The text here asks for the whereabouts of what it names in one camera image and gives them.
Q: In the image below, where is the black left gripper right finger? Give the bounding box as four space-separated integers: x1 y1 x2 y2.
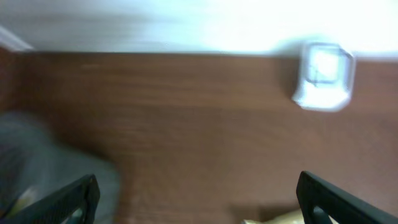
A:
296 171 397 224

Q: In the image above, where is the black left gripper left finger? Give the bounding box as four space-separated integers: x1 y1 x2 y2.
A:
1 174 100 224

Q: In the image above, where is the yellow snack bag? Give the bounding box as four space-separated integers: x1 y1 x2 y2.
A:
241 208 340 224

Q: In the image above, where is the white barcode scanner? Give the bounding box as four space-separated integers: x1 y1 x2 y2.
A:
292 41 356 112

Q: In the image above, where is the grey plastic mesh basket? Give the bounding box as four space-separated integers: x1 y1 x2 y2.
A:
1 112 120 223

